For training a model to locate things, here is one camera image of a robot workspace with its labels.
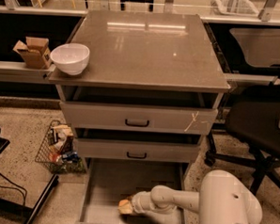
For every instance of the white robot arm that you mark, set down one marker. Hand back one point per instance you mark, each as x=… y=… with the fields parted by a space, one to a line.
x=222 y=199

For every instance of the white bowl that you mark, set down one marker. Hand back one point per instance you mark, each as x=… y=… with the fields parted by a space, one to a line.
x=71 y=58

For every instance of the wire basket with items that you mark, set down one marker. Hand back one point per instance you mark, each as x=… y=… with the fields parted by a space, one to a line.
x=56 y=152

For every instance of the middle grey drawer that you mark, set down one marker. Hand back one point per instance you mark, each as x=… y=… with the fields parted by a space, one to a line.
x=137 y=145

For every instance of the bottom grey drawer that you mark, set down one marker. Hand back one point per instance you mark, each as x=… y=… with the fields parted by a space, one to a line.
x=109 y=181

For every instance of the grey drawer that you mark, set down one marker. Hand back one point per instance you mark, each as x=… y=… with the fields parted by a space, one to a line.
x=109 y=181
x=138 y=110
x=137 y=145

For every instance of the open cardboard box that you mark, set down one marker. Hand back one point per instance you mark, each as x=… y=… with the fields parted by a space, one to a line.
x=35 y=52

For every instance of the grey drawer cabinet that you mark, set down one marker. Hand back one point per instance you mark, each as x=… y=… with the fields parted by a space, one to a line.
x=146 y=51

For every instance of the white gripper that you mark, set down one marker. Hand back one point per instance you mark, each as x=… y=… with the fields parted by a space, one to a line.
x=135 y=202

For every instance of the black office chair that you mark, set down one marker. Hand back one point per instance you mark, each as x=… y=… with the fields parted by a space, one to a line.
x=254 y=119

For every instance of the top grey drawer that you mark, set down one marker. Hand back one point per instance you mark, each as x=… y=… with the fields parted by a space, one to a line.
x=138 y=110

